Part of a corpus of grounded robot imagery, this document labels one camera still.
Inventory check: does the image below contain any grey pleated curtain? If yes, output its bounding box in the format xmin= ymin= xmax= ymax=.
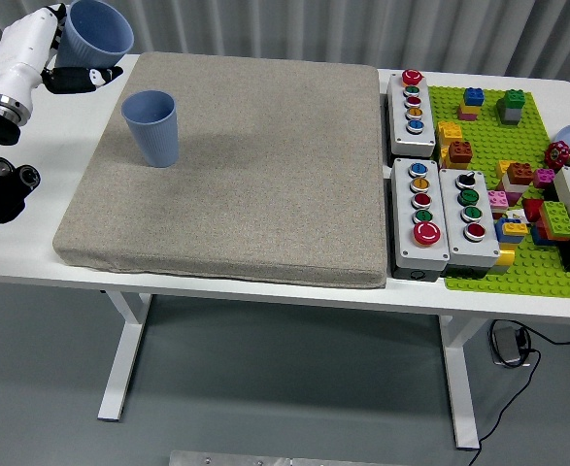
xmin=0 ymin=0 xmax=570 ymax=106

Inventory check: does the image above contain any brown toy brick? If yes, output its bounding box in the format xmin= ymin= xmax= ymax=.
xmin=506 ymin=162 xmax=533 ymax=185
xmin=447 ymin=140 xmax=474 ymax=164

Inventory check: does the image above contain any grey toy brick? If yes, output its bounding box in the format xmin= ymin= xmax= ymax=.
xmin=496 ymin=99 xmax=523 ymax=126

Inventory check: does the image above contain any grey-brown mat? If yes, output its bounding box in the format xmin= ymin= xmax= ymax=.
xmin=52 ymin=51 xmax=387 ymax=289

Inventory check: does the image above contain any red toy brick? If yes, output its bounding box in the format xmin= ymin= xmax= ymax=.
xmin=521 ymin=198 xmax=546 ymax=224

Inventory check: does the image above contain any yellow round toy brick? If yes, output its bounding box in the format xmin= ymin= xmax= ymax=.
xmin=491 ymin=242 xmax=517 ymax=267

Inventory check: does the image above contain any lime green toy brick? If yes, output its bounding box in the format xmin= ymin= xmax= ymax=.
xmin=539 ymin=200 xmax=570 ymax=240

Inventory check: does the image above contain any blue ribbed cup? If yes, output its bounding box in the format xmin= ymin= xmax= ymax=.
xmin=53 ymin=0 xmax=135 ymax=69
xmin=120 ymin=90 xmax=178 ymax=169

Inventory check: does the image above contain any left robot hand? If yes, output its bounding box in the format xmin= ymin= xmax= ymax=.
xmin=0 ymin=3 xmax=124 ymax=97

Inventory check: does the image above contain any grey five-button control box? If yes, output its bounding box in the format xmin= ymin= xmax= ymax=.
xmin=385 ymin=69 xmax=437 ymax=159
xmin=389 ymin=157 xmax=451 ymax=282

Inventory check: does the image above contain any red round toy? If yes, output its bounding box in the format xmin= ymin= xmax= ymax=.
xmin=544 ymin=140 xmax=570 ymax=171

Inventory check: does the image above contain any white table leg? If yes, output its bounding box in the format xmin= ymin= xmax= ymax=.
xmin=437 ymin=315 xmax=483 ymax=450
xmin=97 ymin=290 xmax=152 ymax=422

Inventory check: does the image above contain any grey four-button control box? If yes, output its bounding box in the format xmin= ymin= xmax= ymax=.
xmin=437 ymin=167 xmax=502 ymax=279

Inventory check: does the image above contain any grey power adapter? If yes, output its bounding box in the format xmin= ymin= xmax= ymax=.
xmin=490 ymin=325 xmax=528 ymax=368

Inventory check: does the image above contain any green brick baseplate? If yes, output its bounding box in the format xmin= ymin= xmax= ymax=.
xmin=424 ymin=84 xmax=570 ymax=297

